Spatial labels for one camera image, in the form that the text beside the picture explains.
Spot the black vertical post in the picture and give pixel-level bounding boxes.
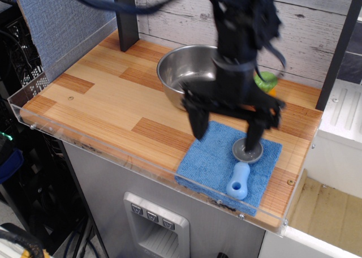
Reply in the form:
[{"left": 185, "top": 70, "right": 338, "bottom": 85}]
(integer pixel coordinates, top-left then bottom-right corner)
[{"left": 114, "top": 0, "right": 139, "bottom": 52}]

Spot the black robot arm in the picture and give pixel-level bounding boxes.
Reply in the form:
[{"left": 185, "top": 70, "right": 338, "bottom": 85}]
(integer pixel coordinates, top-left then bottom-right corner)
[{"left": 181, "top": 0, "right": 286, "bottom": 152}]

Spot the silver toy fridge cabinet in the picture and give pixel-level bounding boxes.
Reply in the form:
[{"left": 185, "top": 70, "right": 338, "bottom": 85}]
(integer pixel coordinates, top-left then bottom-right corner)
[{"left": 65, "top": 144, "right": 265, "bottom": 257}]

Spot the orange toy carrot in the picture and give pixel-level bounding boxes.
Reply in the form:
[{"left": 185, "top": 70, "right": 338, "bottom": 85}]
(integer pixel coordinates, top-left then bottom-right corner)
[{"left": 254, "top": 71, "right": 278, "bottom": 97}]

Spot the grey ice dispenser panel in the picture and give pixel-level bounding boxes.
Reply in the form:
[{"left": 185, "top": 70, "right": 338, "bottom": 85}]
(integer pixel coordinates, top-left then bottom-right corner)
[{"left": 123, "top": 192, "right": 191, "bottom": 257}]

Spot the stainless steel bowl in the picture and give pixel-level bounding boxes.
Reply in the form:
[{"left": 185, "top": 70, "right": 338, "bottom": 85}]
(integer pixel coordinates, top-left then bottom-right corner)
[{"left": 157, "top": 45, "right": 217, "bottom": 110}]

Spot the blue handled grey spoon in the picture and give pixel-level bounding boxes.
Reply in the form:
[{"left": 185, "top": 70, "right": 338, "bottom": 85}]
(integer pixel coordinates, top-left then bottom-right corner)
[{"left": 226, "top": 138, "right": 264, "bottom": 200}]

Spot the black right post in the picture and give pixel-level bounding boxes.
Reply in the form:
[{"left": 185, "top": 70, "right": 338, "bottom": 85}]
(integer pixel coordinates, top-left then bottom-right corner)
[{"left": 315, "top": 0, "right": 361, "bottom": 111}]

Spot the blue fabric panel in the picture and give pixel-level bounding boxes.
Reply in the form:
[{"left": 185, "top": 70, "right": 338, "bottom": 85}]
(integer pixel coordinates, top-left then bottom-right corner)
[{"left": 17, "top": 0, "right": 117, "bottom": 82}]

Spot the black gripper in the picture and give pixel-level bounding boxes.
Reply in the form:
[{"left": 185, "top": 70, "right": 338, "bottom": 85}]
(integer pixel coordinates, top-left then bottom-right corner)
[{"left": 181, "top": 62, "right": 285, "bottom": 152}]

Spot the white toy sink unit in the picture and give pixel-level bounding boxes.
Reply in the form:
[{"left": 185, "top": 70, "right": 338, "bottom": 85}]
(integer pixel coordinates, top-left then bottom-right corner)
[{"left": 260, "top": 80, "right": 361, "bottom": 257}]

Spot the blue folded cloth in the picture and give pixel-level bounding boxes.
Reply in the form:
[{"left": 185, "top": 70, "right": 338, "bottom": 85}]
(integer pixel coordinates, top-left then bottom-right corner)
[{"left": 175, "top": 121, "right": 282, "bottom": 216}]

